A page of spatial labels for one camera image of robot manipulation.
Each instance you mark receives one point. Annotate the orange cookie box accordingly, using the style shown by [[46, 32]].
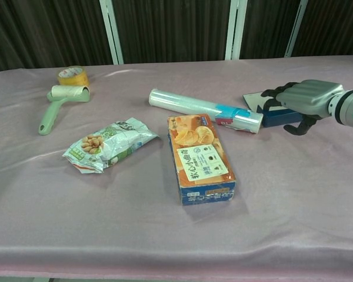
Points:
[[200, 158]]

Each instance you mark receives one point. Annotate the pink tablecloth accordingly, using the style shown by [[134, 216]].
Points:
[[164, 235]]

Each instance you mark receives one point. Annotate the green lint roller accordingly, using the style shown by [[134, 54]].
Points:
[[51, 111]]

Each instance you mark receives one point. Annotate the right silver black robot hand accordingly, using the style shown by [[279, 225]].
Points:
[[309, 98]]

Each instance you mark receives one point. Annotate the dark blue floral box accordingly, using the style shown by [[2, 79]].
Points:
[[276, 119]]

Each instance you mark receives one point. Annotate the green white nut snack bag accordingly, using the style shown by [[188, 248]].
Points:
[[106, 147]]

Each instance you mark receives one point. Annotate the white partition post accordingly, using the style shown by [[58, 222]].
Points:
[[111, 32], [294, 29], [234, 29]]

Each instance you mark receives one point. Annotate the clear cling film roll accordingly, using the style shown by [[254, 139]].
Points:
[[179, 102]]

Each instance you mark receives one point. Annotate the yellow packing tape roll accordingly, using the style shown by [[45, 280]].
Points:
[[73, 78]]

